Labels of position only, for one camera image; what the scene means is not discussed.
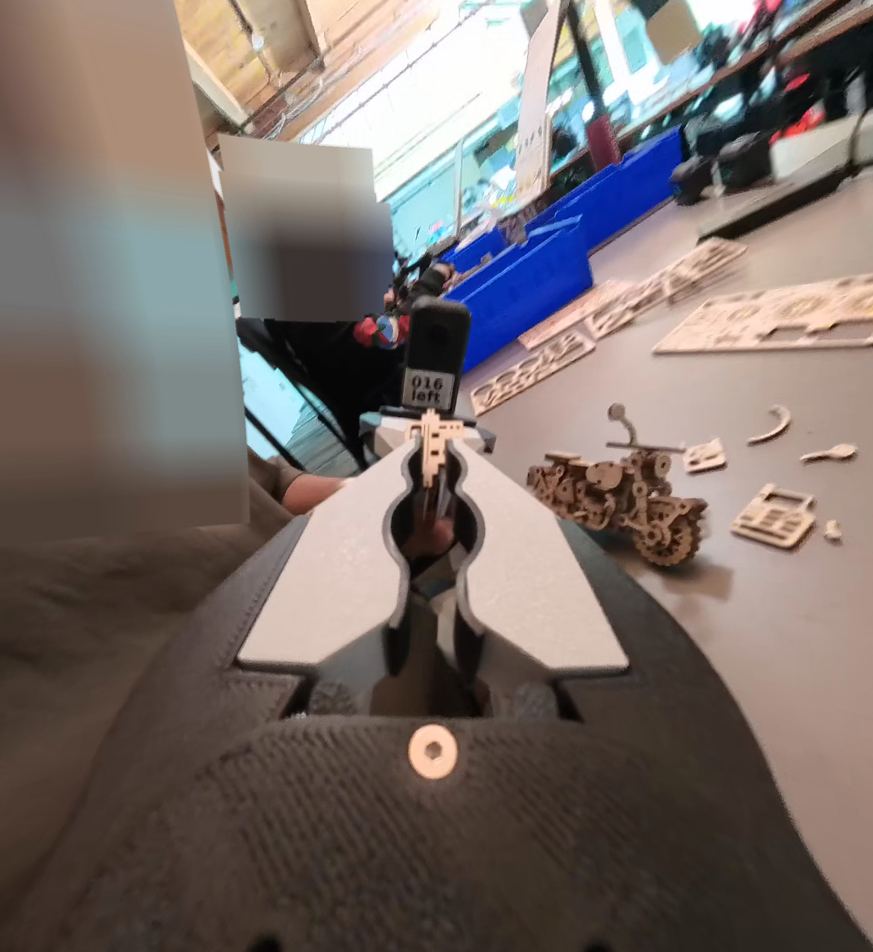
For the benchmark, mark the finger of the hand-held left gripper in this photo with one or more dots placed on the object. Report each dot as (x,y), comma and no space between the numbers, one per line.
(479,440)
(386,446)

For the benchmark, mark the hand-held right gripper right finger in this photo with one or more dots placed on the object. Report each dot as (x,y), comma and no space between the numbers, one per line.
(540,587)

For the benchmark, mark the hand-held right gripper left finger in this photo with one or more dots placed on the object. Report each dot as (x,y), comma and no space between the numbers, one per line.
(325,587)

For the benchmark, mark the wooden model piece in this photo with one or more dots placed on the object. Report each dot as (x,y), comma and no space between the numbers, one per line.
(430,446)

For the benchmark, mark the person's left forearm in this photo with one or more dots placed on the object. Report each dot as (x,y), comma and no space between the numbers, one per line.
(302,491)

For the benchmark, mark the grey desk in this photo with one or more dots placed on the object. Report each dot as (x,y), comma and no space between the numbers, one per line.
(815,706)

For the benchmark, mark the person's left hand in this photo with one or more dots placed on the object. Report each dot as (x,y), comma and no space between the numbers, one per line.
(429,539)

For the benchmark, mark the wooden parts sheet round cutouts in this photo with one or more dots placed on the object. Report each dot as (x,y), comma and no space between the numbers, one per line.
(529,375)

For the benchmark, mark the wooden motorcycle model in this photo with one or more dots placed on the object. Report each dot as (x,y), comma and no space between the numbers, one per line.
(622,498)

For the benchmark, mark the small square wooden piece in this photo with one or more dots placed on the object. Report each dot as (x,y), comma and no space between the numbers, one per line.
(705,455)

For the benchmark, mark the long blue plastic bin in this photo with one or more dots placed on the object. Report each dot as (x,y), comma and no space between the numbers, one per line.
(615,190)

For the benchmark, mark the slotted wooden grid piece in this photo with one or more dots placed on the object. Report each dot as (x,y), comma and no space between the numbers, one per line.
(767,539)

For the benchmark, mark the standing wooden board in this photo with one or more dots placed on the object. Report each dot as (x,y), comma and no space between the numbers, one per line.
(537,111)

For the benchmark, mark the large wooden gear parts sheet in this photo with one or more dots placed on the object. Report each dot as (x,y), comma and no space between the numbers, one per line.
(711,335)

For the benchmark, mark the crescent wooden piece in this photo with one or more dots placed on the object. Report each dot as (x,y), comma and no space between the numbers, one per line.
(784,424)

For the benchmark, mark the tiny wooden piece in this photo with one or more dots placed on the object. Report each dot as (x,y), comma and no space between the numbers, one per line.
(832,530)

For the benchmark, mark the small black device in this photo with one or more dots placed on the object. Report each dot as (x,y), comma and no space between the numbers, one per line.
(690,182)

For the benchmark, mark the spoon-shaped wooden piece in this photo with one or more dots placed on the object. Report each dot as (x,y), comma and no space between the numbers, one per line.
(841,451)

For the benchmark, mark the dark flat panel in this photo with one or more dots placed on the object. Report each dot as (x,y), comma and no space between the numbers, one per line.
(771,204)

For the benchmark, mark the grey flat box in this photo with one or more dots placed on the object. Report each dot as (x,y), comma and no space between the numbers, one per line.
(808,152)

